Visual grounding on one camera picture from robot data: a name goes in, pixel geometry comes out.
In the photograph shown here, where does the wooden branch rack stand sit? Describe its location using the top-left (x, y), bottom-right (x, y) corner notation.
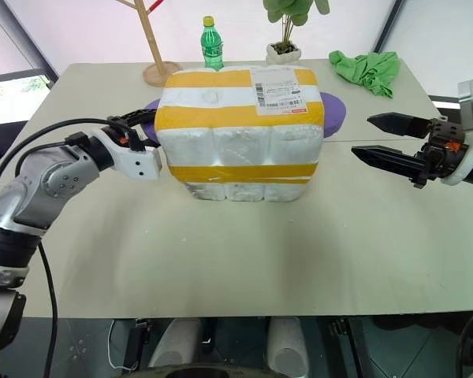
top-left (116, 0), bottom-right (184, 87)

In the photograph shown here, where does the purple plate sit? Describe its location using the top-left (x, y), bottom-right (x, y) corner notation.
top-left (143, 91), bottom-right (348, 143)

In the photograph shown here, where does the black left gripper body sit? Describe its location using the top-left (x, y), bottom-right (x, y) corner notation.
top-left (109, 117), bottom-right (159, 148)

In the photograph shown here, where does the white rounded robot leg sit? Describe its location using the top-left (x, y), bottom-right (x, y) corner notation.
top-left (147, 317), bottom-right (203, 369)
top-left (266, 317), bottom-right (310, 373)

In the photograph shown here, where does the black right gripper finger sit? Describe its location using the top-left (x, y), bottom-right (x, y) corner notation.
top-left (367, 112), bottom-right (434, 138)
top-left (350, 145), bottom-right (426, 183)

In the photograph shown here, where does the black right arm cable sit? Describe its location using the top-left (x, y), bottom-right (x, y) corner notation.
top-left (455, 301), bottom-right (473, 373)

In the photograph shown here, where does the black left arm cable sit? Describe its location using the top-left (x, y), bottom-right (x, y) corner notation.
top-left (0, 117), bottom-right (147, 378)

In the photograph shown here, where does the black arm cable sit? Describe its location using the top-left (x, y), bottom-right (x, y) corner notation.
top-left (0, 117), bottom-right (147, 378)
top-left (455, 301), bottom-right (473, 373)

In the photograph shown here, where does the crumpled green cloth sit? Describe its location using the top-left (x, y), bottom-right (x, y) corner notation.
top-left (329, 50), bottom-right (402, 99)

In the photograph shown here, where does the black table frame leg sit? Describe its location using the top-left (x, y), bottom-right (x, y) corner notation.
top-left (123, 318), bottom-right (151, 372)
top-left (318, 317), bottom-right (376, 378)

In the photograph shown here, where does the foam lid with yellow tape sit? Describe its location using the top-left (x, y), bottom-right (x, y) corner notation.
top-left (154, 65), bottom-right (326, 178)

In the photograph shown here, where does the green plastic soda bottle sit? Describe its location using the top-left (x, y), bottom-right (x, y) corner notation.
top-left (200, 16), bottom-right (225, 72)

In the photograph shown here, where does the dark chair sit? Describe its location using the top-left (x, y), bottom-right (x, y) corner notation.
top-left (0, 120), bottom-right (29, 179)

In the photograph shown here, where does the potted plant in white pot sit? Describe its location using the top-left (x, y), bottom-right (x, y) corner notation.
top-left (262, 0), bottom-right (331, 65)

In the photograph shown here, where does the dark rounded robot shape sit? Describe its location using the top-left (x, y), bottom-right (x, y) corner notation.
top-left (133, 364), bottom-right (289, 378)

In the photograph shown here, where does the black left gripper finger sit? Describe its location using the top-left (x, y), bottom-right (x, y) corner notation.
top-left (106, 109), bottom-right (158, 124)

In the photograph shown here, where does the thin white cable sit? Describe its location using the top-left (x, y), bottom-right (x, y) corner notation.
top-left (106, 321), bottom-right (140, 372)

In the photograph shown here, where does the white foam bottle tray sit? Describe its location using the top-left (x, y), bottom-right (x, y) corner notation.
top-left (168, 172), bottom-right (319, 203)

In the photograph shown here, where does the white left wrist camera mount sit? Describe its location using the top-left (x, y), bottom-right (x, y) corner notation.
top-left (89, 126), bottom-right (163, 182)

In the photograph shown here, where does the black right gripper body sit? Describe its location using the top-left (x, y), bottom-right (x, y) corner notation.
top-left (412, 117), bottom-right (470, 189)

